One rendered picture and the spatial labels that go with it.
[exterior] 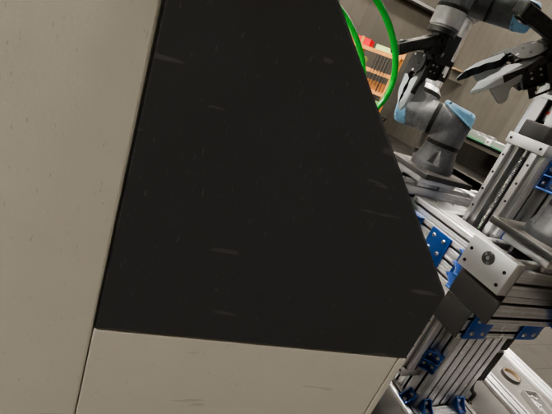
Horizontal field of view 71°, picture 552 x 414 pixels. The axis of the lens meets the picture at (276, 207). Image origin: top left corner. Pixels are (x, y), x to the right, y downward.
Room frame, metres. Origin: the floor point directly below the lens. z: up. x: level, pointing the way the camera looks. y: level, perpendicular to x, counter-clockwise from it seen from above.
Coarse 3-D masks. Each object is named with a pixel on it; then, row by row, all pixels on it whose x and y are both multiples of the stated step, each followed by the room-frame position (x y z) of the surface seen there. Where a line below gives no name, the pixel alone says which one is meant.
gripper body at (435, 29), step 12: (432, 24) 1.09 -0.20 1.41; (444, 36) 1.09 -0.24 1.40; (456, 36) 1.10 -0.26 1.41; (432, 48) 1.08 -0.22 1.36; (444, 48) 1.10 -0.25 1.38; (456, 48) 1.11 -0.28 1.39; (420, 60) 1.08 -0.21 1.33; (432, 60) 1.07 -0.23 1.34; (444, 60) 1.08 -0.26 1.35; (408, 72) 1.11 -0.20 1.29; (432, 72) 1.09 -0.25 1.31
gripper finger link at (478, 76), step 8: (496, 56) 0.88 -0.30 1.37; (504, 56) 0.87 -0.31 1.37; (480, 64) 0.88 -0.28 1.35; (488, 64) 0.87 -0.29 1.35; (496, 64) 0.86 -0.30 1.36; (504, 64) 0.87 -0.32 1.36; (464, 72) 0.88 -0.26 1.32; (472, 72) 0.88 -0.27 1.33; (480, 72) 0.87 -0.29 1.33; (488, 72) 0.88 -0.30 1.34
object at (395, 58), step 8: (376, 0) 0.90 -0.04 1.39; (384, 8) 0.90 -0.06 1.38; (384, 16) 0.91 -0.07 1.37; (384, 24) 0.92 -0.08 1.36; (392, 24) 0.92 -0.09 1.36; (392, 32) 0.92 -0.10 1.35; (392, 40) 0.92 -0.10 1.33; (392, 48) 0.93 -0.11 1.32; (392, 56) 0.93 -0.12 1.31; (392, 64) 0.94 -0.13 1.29; (392, 72) 0.94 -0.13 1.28; (392, 80) 0.94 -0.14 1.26; (392, 88) 0.94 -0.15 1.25; (384, 96) 0.94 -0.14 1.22; (376, 104) 0.94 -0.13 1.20
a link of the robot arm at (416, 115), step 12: (468, 24) 1.50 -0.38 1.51; (444, 72) 1.47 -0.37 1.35; (432, 84) 1.46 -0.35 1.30; (432, 96) 1.44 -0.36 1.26; (396, 108) 1.45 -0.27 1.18; (408, 108) 1.43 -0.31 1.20; (420, 108) 1.42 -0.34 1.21; (432, 108) 1.42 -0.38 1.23; (396, 120) 1.48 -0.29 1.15; (408, 120) 1.44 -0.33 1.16; (420, 120) 1.42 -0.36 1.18
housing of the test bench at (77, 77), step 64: (0, 0) 0.39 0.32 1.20; (64, 0) 0.41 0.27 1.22; (128, 0) 0.43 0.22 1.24; (0, 64) 0.39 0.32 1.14; (64, 64) 0.41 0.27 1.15; (128, 64) 0.43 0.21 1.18; (0, 128) 0.39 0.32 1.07; (64, 128) 0.41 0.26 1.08; (128, 128) 0.44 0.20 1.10; (0, 192) 0.39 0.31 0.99; (64, 192) 0.41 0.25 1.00; (0, 256) 0.39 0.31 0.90; (64, 256) 0.42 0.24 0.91; (0, 320) 0.39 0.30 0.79; (64, 320) 0.42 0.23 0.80; (0, 384) 0.40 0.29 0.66; (64, 384) 0.43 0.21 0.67
